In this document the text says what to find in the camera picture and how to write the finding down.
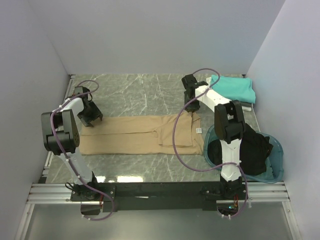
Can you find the teal plastic basket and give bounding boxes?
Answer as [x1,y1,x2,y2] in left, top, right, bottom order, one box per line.
[203,126,284,184]

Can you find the folded white t-shirt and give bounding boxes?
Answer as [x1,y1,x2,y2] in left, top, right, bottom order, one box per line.
[205,77,253,112]

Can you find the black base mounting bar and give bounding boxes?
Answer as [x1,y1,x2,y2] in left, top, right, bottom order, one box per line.
[70,181,246,213]

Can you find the folded teal t-shirt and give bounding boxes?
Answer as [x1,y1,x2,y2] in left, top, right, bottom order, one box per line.
[212,76,256,104]

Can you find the black clothes in basket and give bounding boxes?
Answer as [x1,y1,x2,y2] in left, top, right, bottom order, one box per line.
[207,124,273,176]

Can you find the folded dark grey t-shirt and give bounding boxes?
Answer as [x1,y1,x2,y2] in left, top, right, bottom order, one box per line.
[240,101,253,108]

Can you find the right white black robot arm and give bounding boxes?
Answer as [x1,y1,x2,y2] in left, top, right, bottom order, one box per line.
[181,74,246,197]

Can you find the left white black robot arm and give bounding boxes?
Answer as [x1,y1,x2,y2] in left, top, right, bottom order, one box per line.
[41,85,103,199]

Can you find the beige t-shirt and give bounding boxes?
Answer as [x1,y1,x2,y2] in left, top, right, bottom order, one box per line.
[79,111,204,155]

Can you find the aluminium rail frame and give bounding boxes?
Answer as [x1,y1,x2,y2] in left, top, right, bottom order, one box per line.
[24,74,292,205]

